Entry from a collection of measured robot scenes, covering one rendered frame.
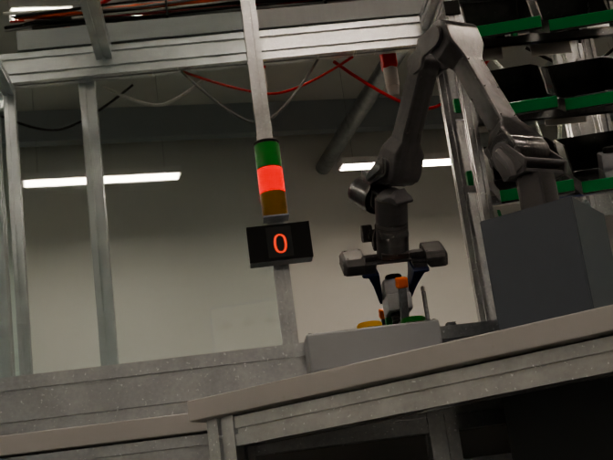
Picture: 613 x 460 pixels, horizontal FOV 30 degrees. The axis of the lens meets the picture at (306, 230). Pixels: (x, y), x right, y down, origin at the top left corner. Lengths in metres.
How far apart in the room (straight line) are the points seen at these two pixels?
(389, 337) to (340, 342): 0.08
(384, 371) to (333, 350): 0.34
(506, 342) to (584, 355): 0.09
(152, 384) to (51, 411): 0.16
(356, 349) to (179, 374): 0.29
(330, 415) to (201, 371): 0.39
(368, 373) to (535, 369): 0.21
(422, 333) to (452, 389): 0.38
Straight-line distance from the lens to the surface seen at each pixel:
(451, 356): 1.40
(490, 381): 1.41
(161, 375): 1.84
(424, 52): 1.89
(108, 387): 1.84
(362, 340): 1.78
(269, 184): 2.20
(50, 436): 1.76
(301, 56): 3.33
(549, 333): 1.35
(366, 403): 1.48
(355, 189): 2.06
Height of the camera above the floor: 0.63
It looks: 16 degrees up
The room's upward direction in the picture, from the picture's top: 8 degrees counter-clockwise
